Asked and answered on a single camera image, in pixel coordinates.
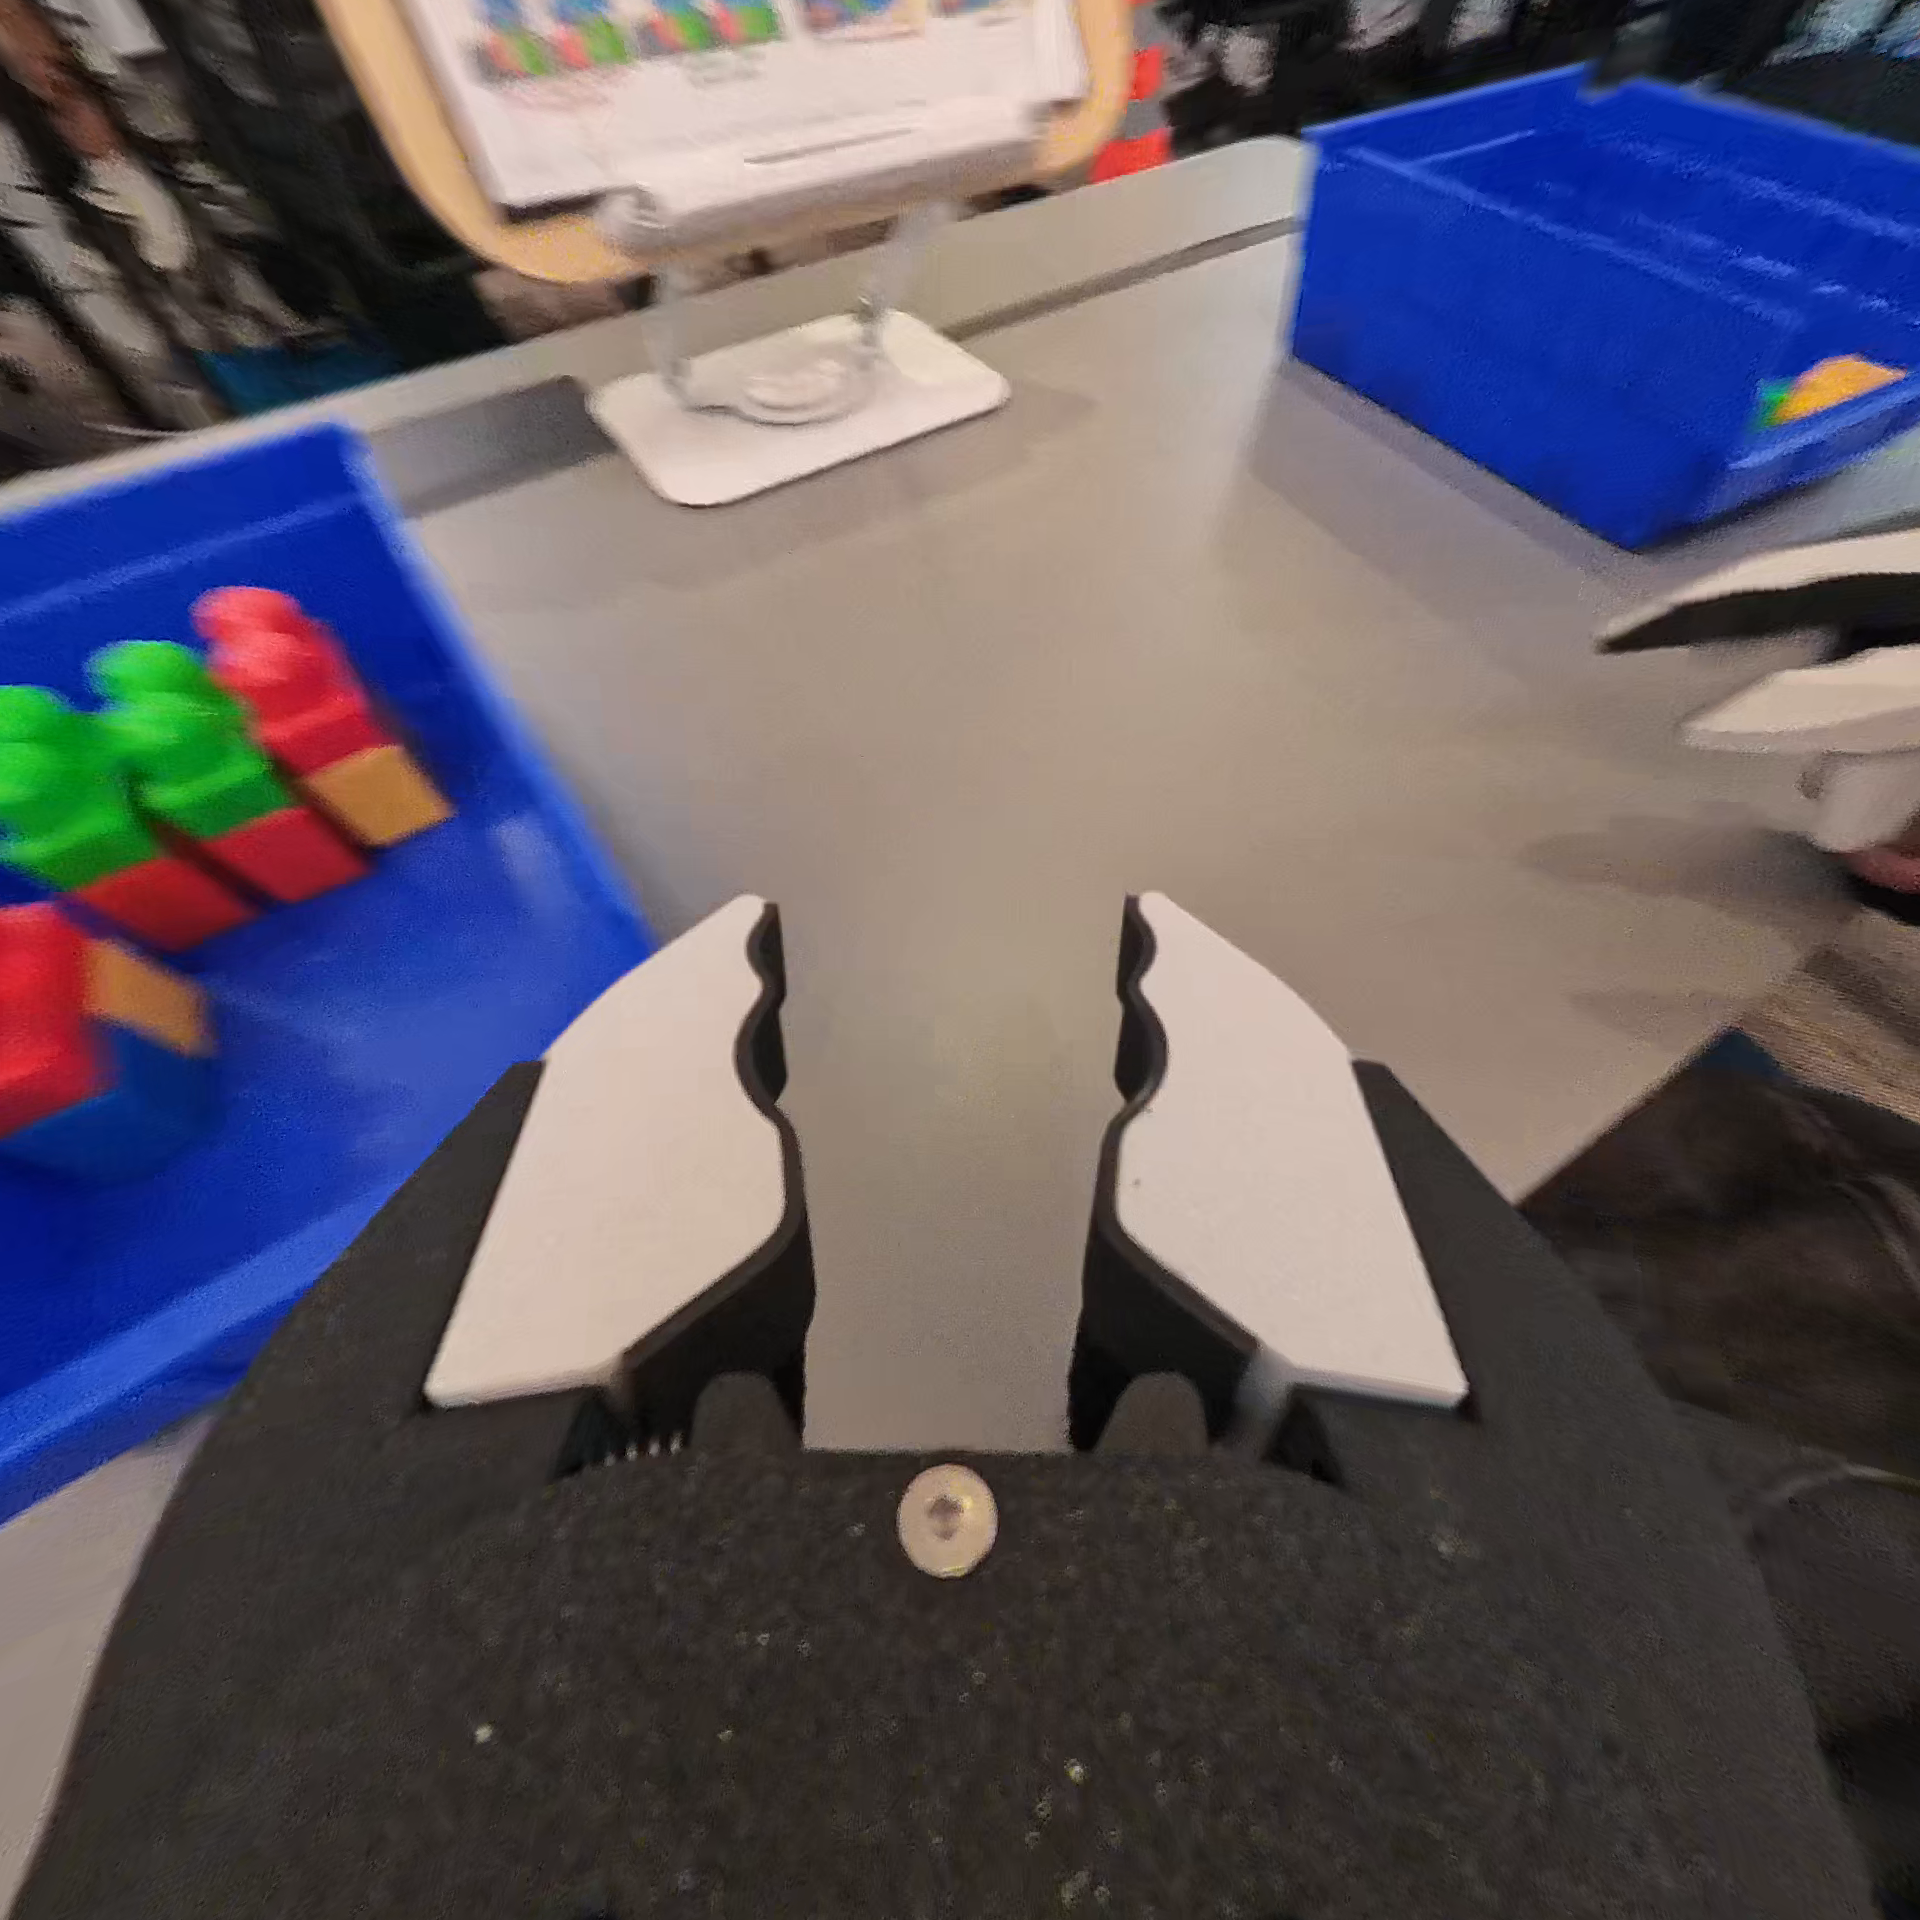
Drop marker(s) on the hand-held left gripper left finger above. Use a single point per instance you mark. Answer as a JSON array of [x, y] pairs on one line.
[[630, 1201]]

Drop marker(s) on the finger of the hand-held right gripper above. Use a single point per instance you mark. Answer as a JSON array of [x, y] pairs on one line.
[[1829, 714], [1799, 586]]

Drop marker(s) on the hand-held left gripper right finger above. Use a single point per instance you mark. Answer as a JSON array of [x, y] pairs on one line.
[[1276, 1201]]

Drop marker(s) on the yellow toy block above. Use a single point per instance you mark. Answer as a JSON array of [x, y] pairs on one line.
[[383, 795], [150, 996], [1839, 388]]

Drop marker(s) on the blue plastic bin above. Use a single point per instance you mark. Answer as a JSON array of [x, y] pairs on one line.
[[452, 974], [1500, 300]]

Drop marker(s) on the grey desk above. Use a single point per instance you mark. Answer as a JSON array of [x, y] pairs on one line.
[[975, 721]]

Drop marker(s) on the person's right hand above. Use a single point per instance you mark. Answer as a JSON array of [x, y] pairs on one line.
[[1898, 874]]

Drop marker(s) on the green two-stud toy block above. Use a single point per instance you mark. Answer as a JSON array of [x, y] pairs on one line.
[[1772, 404]]

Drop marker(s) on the red toy block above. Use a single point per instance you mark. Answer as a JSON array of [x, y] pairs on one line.
[[294, 675], [44, 1020], [165, 908], [294, 858]]

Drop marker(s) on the blue toy block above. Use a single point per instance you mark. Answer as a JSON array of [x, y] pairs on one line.
[[120, 1119]]

